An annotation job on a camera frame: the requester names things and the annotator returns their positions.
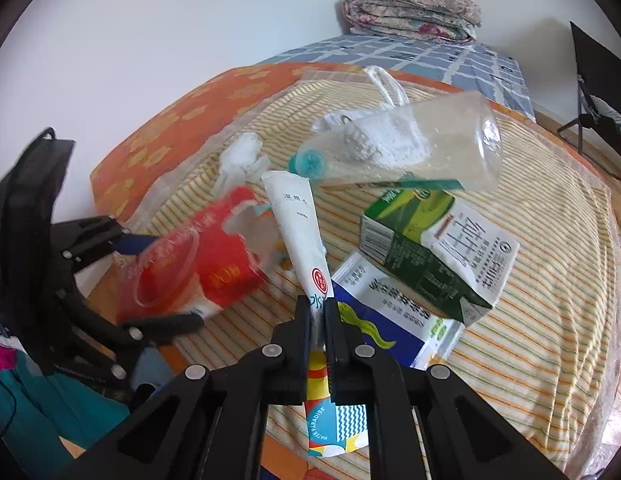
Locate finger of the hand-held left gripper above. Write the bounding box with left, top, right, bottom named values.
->
left=60, top=280, right=206, bottom=401
left=50, top=215, right=158, bottom=281

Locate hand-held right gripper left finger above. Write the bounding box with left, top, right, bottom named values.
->
left=55, top=295, right=311, bottom=480

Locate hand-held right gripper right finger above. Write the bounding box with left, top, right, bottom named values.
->
left=325, top=298, right=566, bottom=480

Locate blue white carton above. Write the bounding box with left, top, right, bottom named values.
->
left=331, top=252, right=466, bottom=372

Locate clear plastic cup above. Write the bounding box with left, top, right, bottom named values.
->
left=133, top=234, right=202, bottom=309

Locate red plastic packet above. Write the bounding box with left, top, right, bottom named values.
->
left=115, top=185, right=287, bottom=327

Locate green milk carton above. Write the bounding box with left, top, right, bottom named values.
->
left=359, top=187, right=521, bottom=327

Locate white plastic bag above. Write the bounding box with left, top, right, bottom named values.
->
left=219, top=132, right=265, bottom=177
left=313, top=66, right=434, bottom=163

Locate clear plastic bottle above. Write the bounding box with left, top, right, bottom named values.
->
left=289, top=91, right=504, bottom=194

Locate magenta cloth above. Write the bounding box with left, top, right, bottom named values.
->
left=0, top=332, right=17, bottom=377

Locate orange floral sheet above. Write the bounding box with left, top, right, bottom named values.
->
left=60, top=62, right=376, bottom=480

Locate teal cloth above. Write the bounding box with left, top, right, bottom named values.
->
left=0, top=350, right=132, bottom=461

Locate yellow striped cloth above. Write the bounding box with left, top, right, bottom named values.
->
left=135, top=80, right=616, bottom=457

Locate blue checked bed sheet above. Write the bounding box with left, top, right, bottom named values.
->
left=255, top=35, right=536, bottom=122

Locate folded floral quilt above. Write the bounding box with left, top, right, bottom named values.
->
left=341, top=0, right=484, bottom=44

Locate black folding chair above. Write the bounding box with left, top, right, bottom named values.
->
left=555, top=21, right=621, bottom=182

